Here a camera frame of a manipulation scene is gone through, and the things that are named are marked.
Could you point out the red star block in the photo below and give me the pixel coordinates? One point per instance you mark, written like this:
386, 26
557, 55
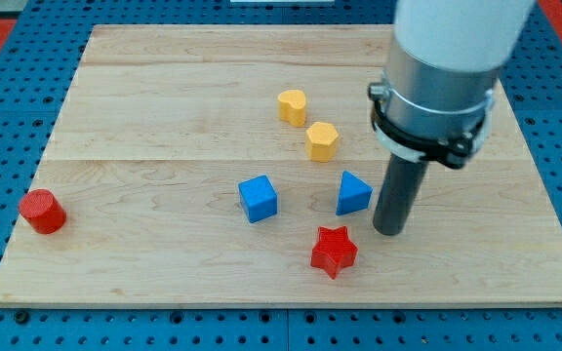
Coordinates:
333, 250

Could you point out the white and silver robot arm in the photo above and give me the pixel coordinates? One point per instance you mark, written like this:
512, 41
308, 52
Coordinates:
434, 99

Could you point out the blue cube block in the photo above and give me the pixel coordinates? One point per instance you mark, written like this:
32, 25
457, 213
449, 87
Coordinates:
258, 198

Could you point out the yellow hexagon block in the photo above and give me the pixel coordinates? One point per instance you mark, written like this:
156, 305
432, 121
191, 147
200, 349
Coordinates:
321, 142

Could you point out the yellow heart block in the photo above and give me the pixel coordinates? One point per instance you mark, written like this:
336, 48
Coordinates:
292, 107

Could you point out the blue triangle block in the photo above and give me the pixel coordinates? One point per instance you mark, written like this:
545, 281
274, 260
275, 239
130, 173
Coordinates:
354, 195

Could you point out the light wooden board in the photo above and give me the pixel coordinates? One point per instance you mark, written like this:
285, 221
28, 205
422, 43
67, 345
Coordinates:
162, 122

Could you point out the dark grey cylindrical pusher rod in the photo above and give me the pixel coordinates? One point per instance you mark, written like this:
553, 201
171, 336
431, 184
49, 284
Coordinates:
401, 184

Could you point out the red cylinder block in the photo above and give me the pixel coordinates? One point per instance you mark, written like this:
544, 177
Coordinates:
42, 210

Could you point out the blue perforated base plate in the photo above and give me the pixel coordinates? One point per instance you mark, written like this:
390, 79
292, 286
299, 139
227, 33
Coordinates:
37, 62

